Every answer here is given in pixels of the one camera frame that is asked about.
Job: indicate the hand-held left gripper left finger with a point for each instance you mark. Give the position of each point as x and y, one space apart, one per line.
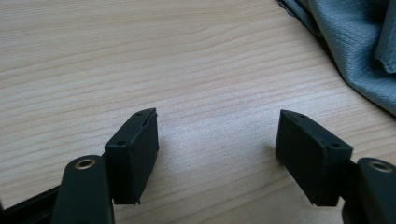
132 161

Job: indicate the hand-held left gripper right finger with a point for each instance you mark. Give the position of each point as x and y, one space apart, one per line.
311 158

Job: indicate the grey cloth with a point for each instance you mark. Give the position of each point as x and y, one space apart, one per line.
348 37

